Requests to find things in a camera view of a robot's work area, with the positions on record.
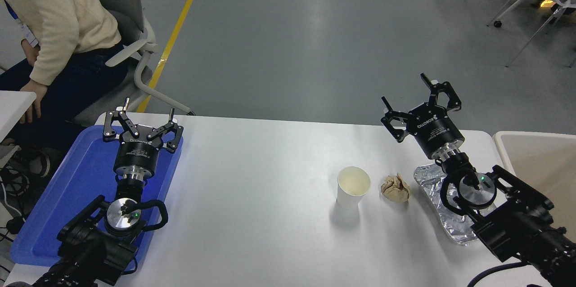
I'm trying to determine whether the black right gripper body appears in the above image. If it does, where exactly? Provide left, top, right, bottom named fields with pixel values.
left=407, top=103, right=465, bottom=158

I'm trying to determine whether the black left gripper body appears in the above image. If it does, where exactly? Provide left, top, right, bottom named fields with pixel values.
left=112, top=125, right=166, bottom=176

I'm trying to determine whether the white paper cup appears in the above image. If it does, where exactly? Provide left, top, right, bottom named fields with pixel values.
left=337, top=166, right=372, bottom=209

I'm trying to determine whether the white badge with blue lanyard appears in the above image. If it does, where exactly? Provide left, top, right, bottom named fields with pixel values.
left=0, top=0, right=40, bottom=48

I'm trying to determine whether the person's left hand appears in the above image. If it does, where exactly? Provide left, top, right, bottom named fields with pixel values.
left=20, top=79, right=48, bottom=125

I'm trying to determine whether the person's right hand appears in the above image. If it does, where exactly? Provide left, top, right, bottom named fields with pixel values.
left=21, top=39, right=41, bottom=67

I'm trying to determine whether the crumpled silver foil tray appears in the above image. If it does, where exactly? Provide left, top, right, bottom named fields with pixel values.
left=413, top=163, right=498, bottom=246

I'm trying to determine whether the crumpled tan paper ball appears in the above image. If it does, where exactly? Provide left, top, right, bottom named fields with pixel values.
left=381, top=173, right=411, bottom=203

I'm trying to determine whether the blue plastic tray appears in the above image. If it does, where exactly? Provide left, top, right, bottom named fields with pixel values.
left=10, top=125, right=184, bottom=274

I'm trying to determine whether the large pale bin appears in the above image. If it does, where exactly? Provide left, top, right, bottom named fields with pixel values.
left=493, top=131, right=576, bottom=240

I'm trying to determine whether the small white table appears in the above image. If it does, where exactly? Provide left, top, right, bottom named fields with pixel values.
left=0, top=90, right=37, bottom=144

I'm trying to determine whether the grey office chair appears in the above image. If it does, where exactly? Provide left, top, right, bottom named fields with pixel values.
left=72, top=0, right=196, bottom=128

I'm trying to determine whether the person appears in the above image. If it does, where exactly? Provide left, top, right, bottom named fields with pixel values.
left=0, top=0, right=130, bottom=178

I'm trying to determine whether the black power plug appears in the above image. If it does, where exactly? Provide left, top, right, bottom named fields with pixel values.
left=5, top=216, right=25, bottom=235

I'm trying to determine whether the black cable bundle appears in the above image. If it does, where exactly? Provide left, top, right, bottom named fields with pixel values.
left=0, top=163, right=30, bottom=215

